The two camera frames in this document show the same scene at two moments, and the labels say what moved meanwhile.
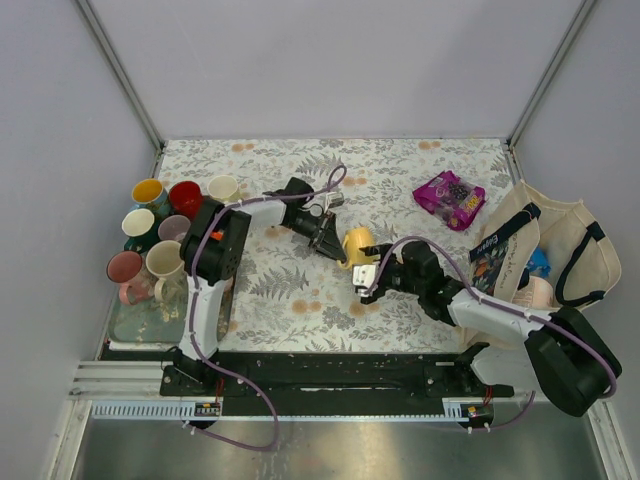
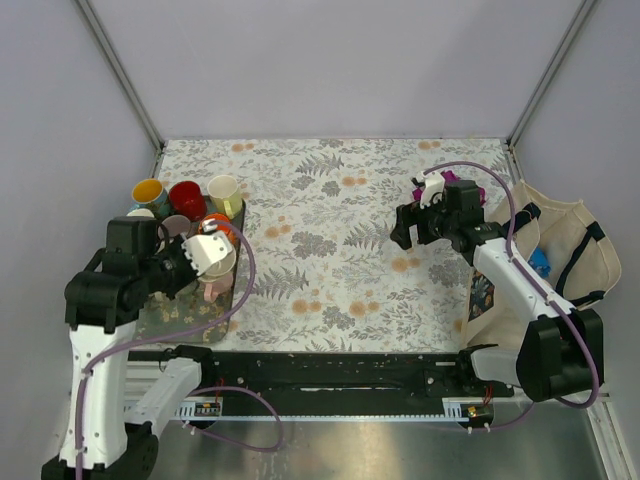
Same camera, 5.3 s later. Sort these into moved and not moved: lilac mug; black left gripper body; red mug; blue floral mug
Moved: black left gripper body
Not moved: blue floral mug; lilac mug; red mug
